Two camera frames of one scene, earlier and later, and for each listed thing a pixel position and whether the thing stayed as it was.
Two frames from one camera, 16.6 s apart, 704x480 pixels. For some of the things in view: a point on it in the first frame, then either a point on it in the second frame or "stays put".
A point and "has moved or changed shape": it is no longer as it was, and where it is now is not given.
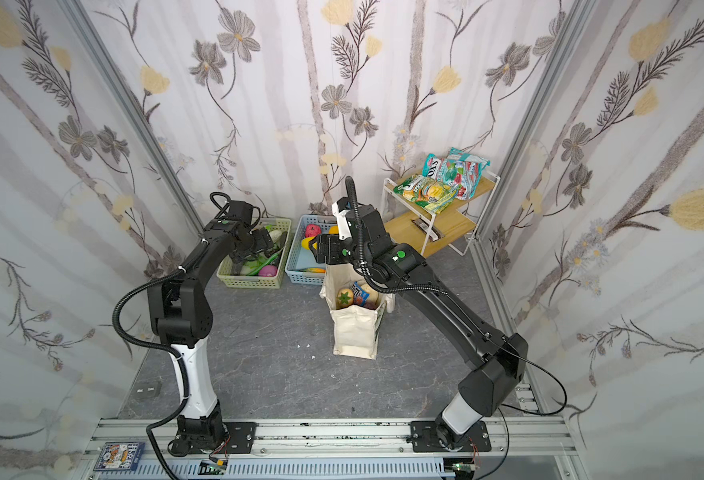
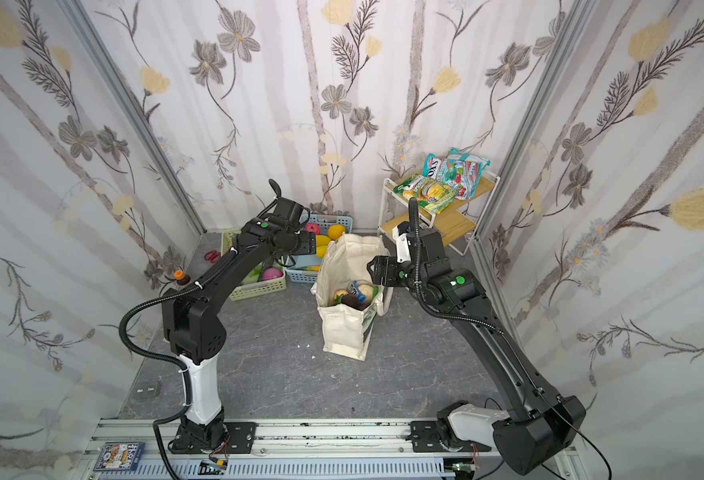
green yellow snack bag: [432, 195] stays put
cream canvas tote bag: [355, 329] has moved or changed shape
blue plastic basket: [299, 258] stays put
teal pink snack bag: [462, 172] stays put
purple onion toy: [268, 271] stays put
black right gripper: [323, 248] → [379, 270]
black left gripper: [262, 243] → [303, 243]
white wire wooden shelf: [432, 232] stays put
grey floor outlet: [149, 390] stays put
